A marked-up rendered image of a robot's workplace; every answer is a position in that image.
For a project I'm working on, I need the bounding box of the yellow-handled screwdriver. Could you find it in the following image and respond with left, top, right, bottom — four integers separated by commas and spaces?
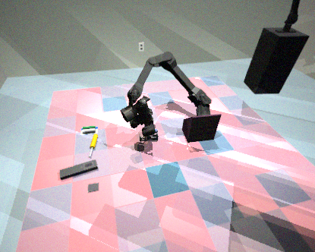
90, 134, 98, 157

